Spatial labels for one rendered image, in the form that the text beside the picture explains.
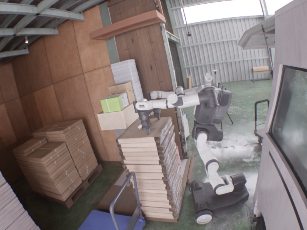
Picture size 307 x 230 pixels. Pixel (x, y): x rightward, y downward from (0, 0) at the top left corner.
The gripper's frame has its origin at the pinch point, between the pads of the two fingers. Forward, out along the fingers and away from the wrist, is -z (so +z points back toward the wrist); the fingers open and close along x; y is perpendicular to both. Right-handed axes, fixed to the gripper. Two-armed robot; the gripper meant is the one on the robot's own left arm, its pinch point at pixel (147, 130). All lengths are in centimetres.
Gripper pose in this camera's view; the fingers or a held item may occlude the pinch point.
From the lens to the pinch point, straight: 143.0
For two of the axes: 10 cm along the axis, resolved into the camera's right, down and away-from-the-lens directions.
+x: 2.8, -3.3, 9.0
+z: -2.0, -9.4, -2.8
